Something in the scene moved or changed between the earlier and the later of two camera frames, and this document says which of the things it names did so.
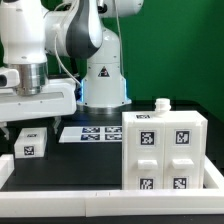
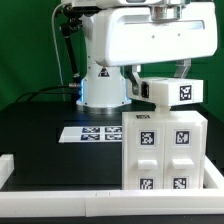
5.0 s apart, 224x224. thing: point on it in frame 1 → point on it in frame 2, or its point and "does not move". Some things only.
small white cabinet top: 31,142 → 167,92
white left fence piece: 7,166 does not move
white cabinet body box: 162,149 does not move
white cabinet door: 143,148 does not move
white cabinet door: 183,155 does not move
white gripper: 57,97 → 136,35
